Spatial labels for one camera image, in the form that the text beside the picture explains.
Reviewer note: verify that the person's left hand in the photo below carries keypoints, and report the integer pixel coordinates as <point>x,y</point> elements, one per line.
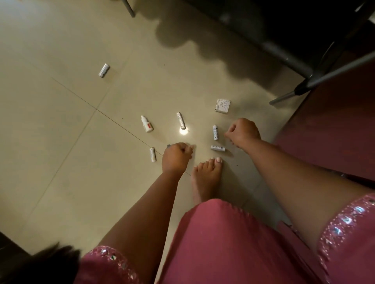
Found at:
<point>175,159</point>

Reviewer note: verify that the person's right hand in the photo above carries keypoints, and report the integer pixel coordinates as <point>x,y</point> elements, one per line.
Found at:
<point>244,133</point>

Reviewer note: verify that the white square sachet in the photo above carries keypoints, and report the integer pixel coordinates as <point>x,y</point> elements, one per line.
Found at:
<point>222,106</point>

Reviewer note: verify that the short white tube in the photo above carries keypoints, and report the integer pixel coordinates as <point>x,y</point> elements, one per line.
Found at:
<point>181,120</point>

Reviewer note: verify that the white dropper bottle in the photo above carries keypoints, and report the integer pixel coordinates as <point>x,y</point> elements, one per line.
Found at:
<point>147,124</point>

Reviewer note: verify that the black shoe rack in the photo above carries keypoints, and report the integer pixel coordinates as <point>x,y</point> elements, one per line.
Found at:
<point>287,55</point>

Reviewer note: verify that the person's right forearm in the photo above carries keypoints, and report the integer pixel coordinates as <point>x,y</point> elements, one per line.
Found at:
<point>307,187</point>

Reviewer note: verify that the person's left forearm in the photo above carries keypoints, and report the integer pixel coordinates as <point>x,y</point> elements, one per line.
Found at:
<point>140,228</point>

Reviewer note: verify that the person's left foot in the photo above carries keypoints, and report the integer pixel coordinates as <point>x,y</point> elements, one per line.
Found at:
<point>206,178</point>

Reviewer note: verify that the pink embroidered tunic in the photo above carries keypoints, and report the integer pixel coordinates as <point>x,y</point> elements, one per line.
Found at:
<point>228,248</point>

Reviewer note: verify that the black low furniture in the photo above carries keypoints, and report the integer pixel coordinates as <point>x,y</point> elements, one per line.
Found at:
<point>8,244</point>

